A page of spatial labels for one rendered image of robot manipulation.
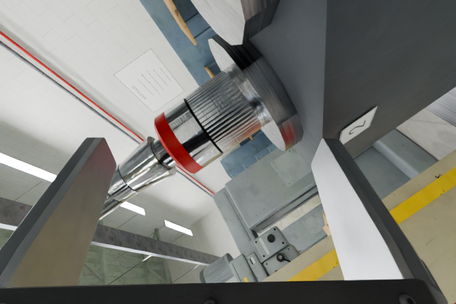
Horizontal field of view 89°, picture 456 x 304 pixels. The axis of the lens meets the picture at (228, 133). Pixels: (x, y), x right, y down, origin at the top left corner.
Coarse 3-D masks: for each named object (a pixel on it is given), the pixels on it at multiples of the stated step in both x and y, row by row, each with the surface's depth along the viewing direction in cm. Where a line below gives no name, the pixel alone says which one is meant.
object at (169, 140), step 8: (160, 120) 14; (160, 128) 14; (168, 128) 14; (160, 136) 14; (168, 136) 14; (168, 144) 14; (176, 144) 14; (168, 152) 14; (176, 152) 14; (184, 152) 14; (176, 160) 14; (184, 160) 14; (192, 160) 14; (184, 168) 14; (192, 168) 15; (200, 168) 15
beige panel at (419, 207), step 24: (432, 168) 115; (408, 192) 113; (432, 192) 109; (408, 216) 108; (432, 216) 105; (408, 240) 104; (432, 240) 101; (288, 264) 116; (312, 264) 112; (336, 264) 109; (432, 264) 97
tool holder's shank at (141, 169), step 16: (144, 144) 15; (160, 144) 15; (128, 160) 15; (144, 160) 15; (160, 160) 15; (128, 176) 15; (144, 176) 15; (160, 176) 15; (112, 192) 15; (128, 192) 15; (112, 208) 16
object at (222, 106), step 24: (192, 96) 15; (216, 96) 14; (240, 96) 14; (168, 120) 14; (192, 120) 14; (216, 120) 14; (240, 120) 14; (264, 120) 15; (192, 144) 14; (216, 144) 14
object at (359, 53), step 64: (192, 0) 12; (256, 0) 6; (320, 0) 6; (384, 0) 6; (448, 0) 8; (256, 64) 12; (320, 64) 7; (384, 64) 9; (448, 64) 13; (320, 128) 11; (384, 128) 16
